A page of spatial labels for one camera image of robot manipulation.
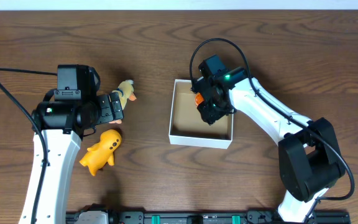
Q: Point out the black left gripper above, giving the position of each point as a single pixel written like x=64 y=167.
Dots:
x=103 y=109

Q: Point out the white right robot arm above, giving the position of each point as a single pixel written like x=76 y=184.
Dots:
x=310 y=160

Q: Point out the yellow plush duck toy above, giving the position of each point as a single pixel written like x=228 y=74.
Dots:
x=125 y=90

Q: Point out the white cardboard box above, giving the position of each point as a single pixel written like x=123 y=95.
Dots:
x=186 y=126

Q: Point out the orange rubber dog toy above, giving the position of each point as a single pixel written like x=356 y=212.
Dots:
x=102 y=153

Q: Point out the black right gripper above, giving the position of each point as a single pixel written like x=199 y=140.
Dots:
x=207 y=115

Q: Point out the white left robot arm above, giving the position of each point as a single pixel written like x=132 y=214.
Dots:
x=59 y=123

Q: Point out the orange round disc toy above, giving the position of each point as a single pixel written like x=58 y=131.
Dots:
x=198 y=99

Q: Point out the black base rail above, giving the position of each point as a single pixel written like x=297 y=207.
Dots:
x=100 y=214

